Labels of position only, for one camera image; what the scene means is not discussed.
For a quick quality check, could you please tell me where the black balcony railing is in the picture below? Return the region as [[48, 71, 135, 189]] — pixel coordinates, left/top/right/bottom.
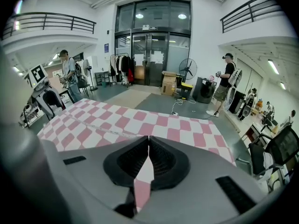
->
[[1, 12, 97, 41], [220, 0, 280, 34]]

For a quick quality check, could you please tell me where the black side chair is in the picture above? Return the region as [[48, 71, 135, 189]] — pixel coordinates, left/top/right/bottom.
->
[[77, 77, 92, 96]]

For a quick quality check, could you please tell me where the beige floor mat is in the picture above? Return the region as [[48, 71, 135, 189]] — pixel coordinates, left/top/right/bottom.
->
[[105, 87, 154, 110]]

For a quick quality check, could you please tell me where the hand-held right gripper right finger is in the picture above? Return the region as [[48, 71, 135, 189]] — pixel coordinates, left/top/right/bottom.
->
[[135, 135, 269, 224]]

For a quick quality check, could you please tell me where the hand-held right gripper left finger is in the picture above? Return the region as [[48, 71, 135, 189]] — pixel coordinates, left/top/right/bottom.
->
[[39, 135, 150, 224]]

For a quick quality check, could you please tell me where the black standing fan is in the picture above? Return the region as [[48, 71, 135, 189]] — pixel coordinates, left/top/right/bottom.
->
[[178, 57, 198, 85]]

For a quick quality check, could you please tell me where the black cabinet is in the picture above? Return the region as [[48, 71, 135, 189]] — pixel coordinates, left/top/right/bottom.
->
[[228, 90, 246, 114]]

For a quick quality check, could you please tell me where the black mesh chrome-frame chair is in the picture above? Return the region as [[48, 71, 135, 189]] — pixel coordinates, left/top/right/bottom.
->
[[235, 124, 299, 194]]

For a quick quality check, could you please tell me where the closed brown cardboard box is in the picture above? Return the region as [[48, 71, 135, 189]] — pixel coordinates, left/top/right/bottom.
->
[[160, 84, 176, 97]]

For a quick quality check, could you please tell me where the pink white checkered tablecloth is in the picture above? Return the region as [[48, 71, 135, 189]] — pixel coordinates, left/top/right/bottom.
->
[[37, 98, 237, 216]]

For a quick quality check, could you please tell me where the clothes rack with garments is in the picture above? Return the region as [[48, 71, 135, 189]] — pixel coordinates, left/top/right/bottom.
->
[[108, 52, 135, 88]]

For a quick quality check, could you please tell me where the black frame glass entrance door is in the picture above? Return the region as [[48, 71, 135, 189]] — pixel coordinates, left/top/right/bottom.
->
[[114, 0, 192, 88]]

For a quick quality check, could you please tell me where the black box with yellow lid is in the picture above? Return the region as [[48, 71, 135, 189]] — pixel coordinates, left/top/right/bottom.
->
[[179, 82, 194, 101]]

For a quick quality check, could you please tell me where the white standing fan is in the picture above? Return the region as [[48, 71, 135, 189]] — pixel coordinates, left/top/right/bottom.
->
[[82, 59, 99, 92]]

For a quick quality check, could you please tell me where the black front-load machine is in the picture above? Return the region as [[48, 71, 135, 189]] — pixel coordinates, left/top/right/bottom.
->
[[192, 76, 218, 104]]

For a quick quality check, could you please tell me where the black leg work table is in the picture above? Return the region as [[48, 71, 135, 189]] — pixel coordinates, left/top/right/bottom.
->
[[50, 87, 76, 104]]

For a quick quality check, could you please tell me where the white floor cable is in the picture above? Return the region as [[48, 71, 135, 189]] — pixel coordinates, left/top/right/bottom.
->
[[171, 98, 197, 116]]

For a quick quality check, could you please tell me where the open brown cardboard box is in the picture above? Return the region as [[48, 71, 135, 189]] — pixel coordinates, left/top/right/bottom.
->
[[161, 70, 178, 86]]

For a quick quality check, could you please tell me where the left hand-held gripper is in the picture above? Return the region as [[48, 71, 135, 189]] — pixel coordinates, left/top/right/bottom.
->
[[23, 64, 66, 121]]

